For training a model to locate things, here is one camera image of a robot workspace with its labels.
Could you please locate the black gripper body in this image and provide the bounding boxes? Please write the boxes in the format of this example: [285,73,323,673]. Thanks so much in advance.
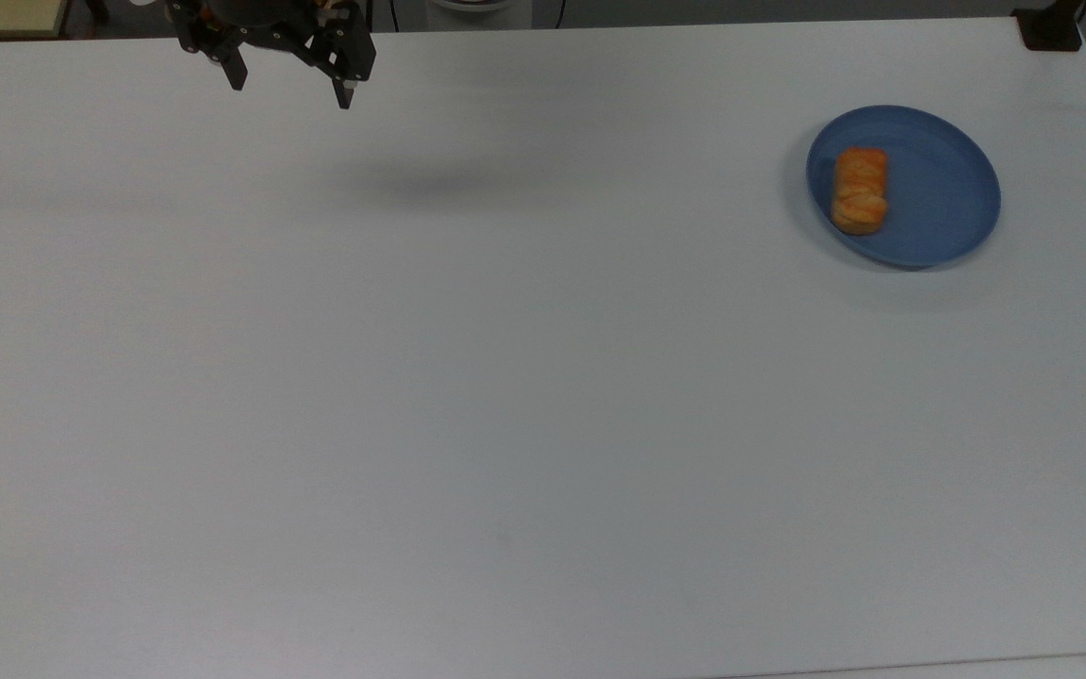
[165,0,377,86]

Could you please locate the orange glazed bread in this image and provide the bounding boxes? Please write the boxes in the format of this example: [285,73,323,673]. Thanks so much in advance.
[830,146,890,237]

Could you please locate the blue round plate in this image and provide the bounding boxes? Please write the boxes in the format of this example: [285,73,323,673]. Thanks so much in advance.
[805,104,1003,270]

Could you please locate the black corner clamp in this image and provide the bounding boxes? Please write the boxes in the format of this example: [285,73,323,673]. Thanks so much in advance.
[1012,0,1086,53]

